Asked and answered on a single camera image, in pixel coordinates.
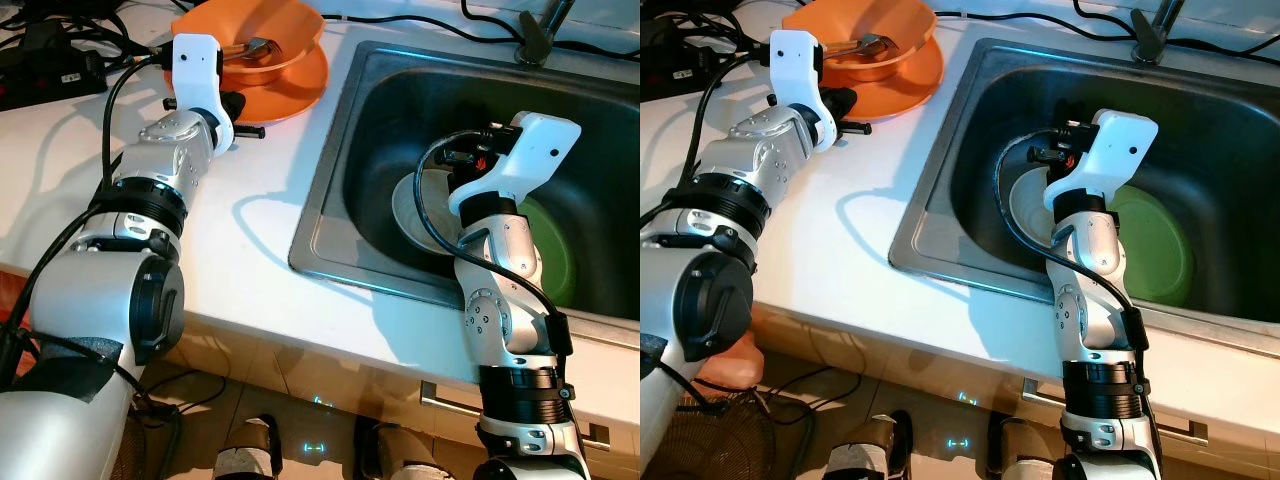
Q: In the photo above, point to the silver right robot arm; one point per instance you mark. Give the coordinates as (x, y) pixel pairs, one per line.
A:
(500, 300)
(1095, 300)

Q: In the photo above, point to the metal faucet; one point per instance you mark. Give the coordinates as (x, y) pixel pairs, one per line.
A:
(1150, 35)
(535, 35)

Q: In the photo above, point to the orange plastic bowl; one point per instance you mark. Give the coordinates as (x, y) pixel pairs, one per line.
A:
(900, 25)
(290, 30)

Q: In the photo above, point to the green plate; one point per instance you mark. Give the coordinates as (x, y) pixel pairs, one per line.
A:
(555, 250)
(1160, 245)

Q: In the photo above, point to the black fan grille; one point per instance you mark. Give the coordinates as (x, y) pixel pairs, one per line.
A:
(720, 440)
(155, 450)

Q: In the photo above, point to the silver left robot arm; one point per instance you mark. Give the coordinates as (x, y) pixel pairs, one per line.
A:
(745, 160)
(150, 150)

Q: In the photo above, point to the orange plastic plate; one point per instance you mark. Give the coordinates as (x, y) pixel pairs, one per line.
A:
(915, 90)
(300, 95)

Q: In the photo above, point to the brown rounded object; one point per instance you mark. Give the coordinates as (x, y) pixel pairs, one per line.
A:
(730, 355)

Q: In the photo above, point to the black power strip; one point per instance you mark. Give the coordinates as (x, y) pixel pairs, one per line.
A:
(665, 60)
(40, 80)

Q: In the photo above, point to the white plate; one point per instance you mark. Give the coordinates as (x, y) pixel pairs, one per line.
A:
(405, 215)
(1022, 215)

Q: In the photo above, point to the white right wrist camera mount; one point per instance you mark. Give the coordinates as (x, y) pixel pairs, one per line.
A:
(1115, 150)
(535, 150)

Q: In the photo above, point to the metal spoon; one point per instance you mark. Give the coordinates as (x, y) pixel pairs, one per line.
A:
(880, 47)
(272, 48)

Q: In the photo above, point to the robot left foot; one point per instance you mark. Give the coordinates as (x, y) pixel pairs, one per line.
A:
(865, 450)
(245, 450)

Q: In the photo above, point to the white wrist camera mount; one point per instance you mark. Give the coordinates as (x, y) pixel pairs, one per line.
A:
(195, 70)
(795, 65)
(535, 150)
(1115, 150)

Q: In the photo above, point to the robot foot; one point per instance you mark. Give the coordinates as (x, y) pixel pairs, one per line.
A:
(865, 450)
(245, 450)
(400, 455)

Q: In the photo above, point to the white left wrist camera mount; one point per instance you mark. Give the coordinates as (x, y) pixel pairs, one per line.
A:
(795, 65)
(195, 70)

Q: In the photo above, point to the stainless steel sink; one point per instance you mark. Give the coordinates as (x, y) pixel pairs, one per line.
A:
(400, 110)
(1000, 110)

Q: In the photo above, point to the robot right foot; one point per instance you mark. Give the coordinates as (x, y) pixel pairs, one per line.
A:
(400, 455)

